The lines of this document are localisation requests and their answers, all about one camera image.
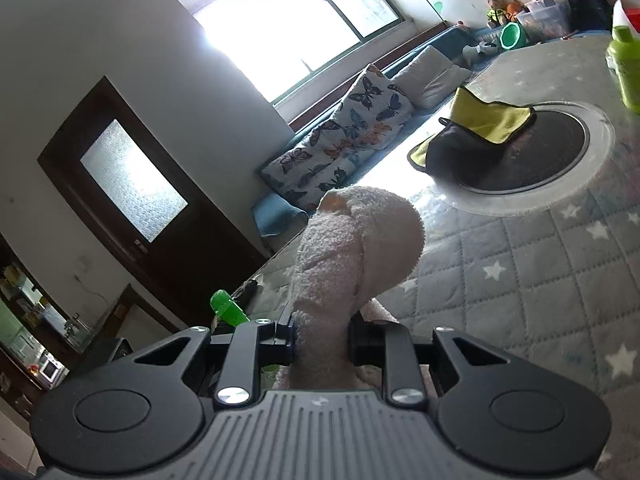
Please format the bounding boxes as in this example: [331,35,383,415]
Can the square butterfly print pillow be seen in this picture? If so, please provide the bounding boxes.
[332,63,415,151]

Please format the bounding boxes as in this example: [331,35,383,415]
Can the large clear plastic storage box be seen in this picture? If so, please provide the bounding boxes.
[516,4,571,41]

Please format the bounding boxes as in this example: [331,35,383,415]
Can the brown teddy bear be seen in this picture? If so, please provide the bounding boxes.
[486,0,511,28]

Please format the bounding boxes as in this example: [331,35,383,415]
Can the long butterfly print pillow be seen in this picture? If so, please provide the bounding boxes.
[257,122,373,212]

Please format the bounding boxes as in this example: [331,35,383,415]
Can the white tissue pack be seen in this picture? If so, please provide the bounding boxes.
[612,0,640,31]

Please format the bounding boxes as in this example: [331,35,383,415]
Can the black backpack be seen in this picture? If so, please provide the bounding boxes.
[568,0,613,31]

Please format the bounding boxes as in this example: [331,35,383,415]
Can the plain white pillow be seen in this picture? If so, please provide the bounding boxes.
[387,45,476,111]

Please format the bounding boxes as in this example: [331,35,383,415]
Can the green framed window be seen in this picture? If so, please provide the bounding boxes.
[165,0,403,106]

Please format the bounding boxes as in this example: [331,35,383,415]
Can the pale pink terry towel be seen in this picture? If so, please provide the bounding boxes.
[272,186,426,392]

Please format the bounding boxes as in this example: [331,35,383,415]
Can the round black induction hob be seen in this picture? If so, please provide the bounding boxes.
[440,101,616,216]

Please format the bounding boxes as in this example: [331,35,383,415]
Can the dark wooden door frosted glass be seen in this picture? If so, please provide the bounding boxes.
[37,76,268,286]

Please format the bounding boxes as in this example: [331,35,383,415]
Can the clear pump bottle green liquid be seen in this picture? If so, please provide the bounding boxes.
[210,289,250,333]

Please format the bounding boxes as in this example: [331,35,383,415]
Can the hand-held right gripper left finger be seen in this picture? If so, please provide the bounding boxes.
[131,310,297,408]

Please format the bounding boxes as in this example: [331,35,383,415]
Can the black and white plush dog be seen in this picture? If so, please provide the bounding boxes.
[461,40,498,67]

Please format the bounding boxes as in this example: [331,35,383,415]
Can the cluttered shelf unit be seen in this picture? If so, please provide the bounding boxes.
[0,235,96,411]

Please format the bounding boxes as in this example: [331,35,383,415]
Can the yellow and grey microfiber cloth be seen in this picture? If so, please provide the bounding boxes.
[407,86,538,183]

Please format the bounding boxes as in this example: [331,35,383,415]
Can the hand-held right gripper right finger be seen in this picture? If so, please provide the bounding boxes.
[347,312,511,406]

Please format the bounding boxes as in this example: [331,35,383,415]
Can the green plastic basin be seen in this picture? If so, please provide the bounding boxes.
[500,21,528,52]

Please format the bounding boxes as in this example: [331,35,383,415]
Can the opaque green plastic bottle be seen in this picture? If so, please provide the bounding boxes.
[605,25,640,109]

